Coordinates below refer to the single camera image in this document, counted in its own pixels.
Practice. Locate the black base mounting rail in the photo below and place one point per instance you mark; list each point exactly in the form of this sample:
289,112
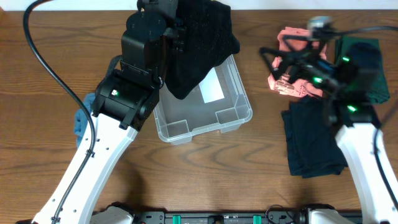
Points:
196,218

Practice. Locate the dark navy folded garment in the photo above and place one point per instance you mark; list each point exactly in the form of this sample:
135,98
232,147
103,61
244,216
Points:
311,148

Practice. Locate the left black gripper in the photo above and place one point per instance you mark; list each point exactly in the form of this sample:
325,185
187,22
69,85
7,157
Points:
175,34

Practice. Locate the black knit cardigan gold buttons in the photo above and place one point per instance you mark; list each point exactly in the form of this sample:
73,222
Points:
209,41

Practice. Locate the clear plastic storage bin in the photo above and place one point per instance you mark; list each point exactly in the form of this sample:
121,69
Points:
178,121

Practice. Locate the blue garment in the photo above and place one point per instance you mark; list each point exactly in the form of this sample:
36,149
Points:
80,120

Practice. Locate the white label in bin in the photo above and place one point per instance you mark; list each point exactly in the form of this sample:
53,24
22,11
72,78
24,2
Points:
210,87

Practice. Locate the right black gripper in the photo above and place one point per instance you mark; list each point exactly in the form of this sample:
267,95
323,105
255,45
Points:
307,60

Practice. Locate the dark green folded cloth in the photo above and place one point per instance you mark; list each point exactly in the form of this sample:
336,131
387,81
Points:
362,69

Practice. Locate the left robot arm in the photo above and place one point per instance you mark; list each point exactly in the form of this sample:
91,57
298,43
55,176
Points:
124,99

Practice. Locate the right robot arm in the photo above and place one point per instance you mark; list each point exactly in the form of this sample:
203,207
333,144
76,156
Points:
339,128

